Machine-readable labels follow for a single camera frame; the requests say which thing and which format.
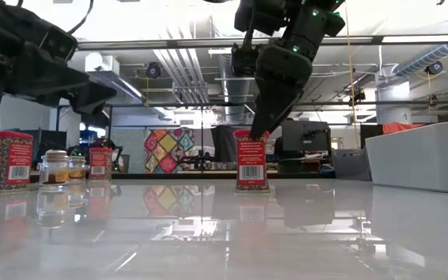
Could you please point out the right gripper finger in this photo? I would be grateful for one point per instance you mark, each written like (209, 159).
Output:
(288, 103)
(264, 105)

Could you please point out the glass jar with yellow spice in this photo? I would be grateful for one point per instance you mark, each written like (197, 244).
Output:
(79, 169)

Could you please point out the silver ventilation duct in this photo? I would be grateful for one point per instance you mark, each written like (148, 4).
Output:
(235, 97)

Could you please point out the overhead frame beam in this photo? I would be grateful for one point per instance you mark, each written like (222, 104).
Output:
(169, 43)

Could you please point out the dark screen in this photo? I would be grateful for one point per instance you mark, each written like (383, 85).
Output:
(51, 140)

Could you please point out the black pipe rail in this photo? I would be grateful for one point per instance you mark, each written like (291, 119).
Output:
(364, 103)

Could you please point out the black monitor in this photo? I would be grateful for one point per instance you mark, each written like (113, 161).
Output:
(309, 136)

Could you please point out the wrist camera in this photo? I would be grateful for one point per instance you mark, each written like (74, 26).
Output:
(33, 31)
(245, 60)

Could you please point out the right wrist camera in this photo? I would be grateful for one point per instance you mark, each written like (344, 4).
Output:
(245, 60)

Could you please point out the orange cloth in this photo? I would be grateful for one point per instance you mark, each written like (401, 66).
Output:
(403, 127)

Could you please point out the dark grey hanging cloth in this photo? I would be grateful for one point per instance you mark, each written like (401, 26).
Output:
(222, 144)

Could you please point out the clear bin with coins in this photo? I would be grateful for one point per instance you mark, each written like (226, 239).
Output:
(348, 167)

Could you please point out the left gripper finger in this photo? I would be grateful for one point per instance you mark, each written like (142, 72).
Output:
(95, 120)
(93, 97)

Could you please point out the cluttered desk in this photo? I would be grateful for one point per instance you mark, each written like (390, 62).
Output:
(302, 161)

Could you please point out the striped flexible duct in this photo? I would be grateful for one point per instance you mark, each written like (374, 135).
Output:
(430, 56)

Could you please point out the colourful diamond patterned quilt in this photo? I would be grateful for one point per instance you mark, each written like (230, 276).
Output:
(167, 151)

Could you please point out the white plastic bin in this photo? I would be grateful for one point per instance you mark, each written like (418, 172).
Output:
(422, 159)

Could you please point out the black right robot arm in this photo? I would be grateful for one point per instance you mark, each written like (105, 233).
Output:
(286, 15)

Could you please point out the white ceiling unit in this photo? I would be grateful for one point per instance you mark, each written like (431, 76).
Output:
(99, 64)

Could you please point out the black ceiling camera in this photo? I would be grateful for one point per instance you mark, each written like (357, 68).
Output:
(358, 97)
(153, 71)
(434, 68)

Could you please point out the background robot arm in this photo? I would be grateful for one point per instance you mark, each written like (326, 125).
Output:
(113, 155)
(197, 161)

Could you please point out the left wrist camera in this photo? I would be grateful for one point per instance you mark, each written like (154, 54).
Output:
(33, 31)

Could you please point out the glass jar with brown spice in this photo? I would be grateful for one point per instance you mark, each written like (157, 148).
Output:
(54, 171)

